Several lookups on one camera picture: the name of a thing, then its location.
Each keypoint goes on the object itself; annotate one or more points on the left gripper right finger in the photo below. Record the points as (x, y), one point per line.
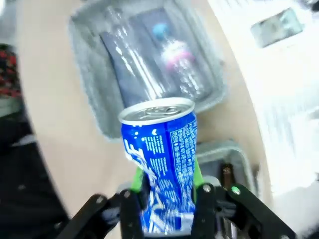
(207, 211)

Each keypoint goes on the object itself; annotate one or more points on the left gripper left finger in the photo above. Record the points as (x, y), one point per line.
(129, 214)

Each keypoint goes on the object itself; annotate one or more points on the crushed blue drink can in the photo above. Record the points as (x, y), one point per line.
(162, 149)

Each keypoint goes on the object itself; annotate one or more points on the grey basket labelled Bottle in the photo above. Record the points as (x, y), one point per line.
(211, 154)

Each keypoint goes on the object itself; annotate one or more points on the grey basket labelled Plastic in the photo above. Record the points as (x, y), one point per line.
(97, 99)

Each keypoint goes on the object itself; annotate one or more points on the brown glass bottle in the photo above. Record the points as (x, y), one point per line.
(228, 176)

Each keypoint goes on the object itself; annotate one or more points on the pink-labelled plastic bottle blue cap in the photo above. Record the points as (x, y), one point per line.
(178, 59)

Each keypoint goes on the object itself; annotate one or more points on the crushed clear plastic bottle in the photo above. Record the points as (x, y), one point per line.
(129, 54)

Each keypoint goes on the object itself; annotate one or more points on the floral black red skirt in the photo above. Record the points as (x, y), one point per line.
(8, 72)

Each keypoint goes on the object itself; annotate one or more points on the grey rectangular floor plate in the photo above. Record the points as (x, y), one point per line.
(276, 27)

